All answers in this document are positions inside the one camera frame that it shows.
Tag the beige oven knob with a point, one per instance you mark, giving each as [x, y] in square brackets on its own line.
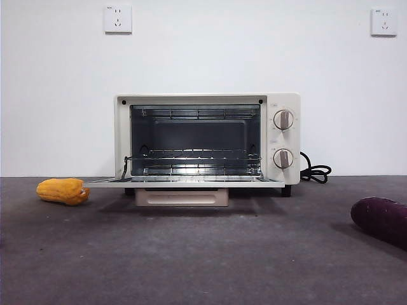
[284, 119]
[283, 158]

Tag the white toaster oven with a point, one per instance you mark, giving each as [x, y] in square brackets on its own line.
[286, 139]

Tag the purple sweet potato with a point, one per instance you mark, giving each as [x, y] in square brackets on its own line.
[381, 219]

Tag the yellow corn cob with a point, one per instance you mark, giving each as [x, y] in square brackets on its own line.
[62, 190]

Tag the white wall socket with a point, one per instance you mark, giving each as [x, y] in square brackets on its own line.
[118, 19]
[383, 22]

